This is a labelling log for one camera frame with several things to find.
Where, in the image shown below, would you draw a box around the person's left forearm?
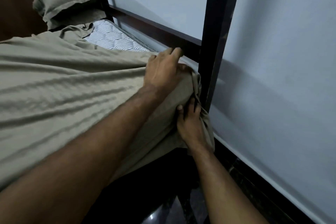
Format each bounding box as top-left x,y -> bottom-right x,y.
0,85 -> 171,224

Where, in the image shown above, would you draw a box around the striped quilted mattress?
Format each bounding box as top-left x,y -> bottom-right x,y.
83,20 -> 159,54

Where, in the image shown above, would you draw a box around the black metal bed frame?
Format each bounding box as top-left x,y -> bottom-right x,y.
71,0 -> 245,114

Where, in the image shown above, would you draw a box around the person's left hand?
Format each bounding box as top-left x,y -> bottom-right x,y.
142,47 -> 195,96

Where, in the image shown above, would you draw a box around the brown wooden panel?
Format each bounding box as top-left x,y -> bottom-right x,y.
0,0 -> 76,42

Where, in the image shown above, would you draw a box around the person's right forearm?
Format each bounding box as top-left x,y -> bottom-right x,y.
187,146 -> 269,224

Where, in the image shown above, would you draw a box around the person's right hand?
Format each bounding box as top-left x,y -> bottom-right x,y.
176,97 -> 215,154

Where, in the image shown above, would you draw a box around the beige pillow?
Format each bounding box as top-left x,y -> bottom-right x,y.
32,0 -> 107,30

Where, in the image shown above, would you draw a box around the beige bed sheet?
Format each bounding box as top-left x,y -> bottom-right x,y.
0,24 -> 216,193

